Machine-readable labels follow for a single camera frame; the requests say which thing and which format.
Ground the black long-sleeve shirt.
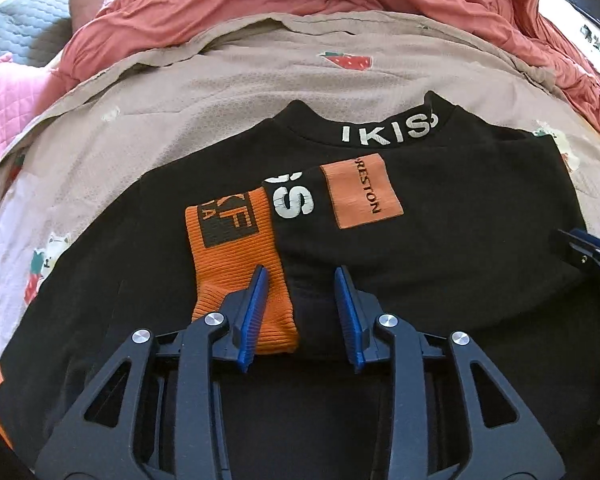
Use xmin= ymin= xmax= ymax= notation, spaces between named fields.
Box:
xmin=0 ymin=93 xmax=600 ymax=479

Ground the white desk with clutter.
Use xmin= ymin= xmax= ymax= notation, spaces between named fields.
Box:
xmin=574 ymin=19 xmax=600 ymax=82

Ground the coral red duvet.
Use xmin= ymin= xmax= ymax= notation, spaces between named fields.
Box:
xmin=47 ymin=0 xmax=600 ymax=133

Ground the pink cartoon print bedsheet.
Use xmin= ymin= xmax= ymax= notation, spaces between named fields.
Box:
xmin=0 ymin=11 xmax=600 ymax=355

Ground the pink quilted pillow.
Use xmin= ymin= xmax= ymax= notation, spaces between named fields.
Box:
xmin=0 ymin=53 xmax=57 ymax=158

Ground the grey quilted headboard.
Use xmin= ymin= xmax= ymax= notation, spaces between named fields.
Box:
xmin=0 ymin=0 xmax=72 ymax=67

